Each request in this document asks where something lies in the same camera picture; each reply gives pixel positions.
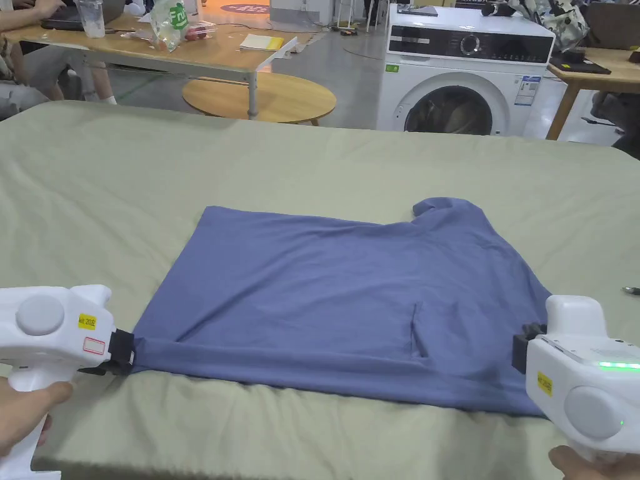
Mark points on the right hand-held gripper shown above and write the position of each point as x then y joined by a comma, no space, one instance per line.
585,380

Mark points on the person's left hand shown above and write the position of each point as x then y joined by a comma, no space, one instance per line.
22,415

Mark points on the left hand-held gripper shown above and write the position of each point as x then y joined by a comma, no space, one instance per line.
47,330

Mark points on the white washing machine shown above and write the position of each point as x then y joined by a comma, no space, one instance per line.
465,75

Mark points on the blue shirt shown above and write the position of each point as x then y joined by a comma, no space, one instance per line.
350,310

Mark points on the bed with pale green sheet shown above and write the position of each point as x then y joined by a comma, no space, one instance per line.
100,200

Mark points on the person's right hand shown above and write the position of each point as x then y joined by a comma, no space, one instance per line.
595,464

